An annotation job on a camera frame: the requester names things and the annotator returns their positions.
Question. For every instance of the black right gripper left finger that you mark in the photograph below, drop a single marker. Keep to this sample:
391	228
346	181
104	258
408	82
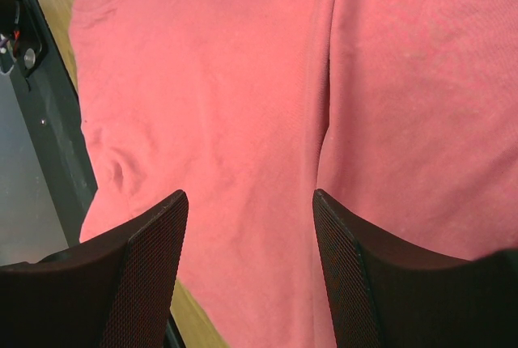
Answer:
114	290

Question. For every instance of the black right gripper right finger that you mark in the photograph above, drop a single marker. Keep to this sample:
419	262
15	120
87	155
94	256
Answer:
384	291

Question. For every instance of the salmon pink t-shirt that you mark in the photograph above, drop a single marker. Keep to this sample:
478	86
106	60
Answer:
405	111

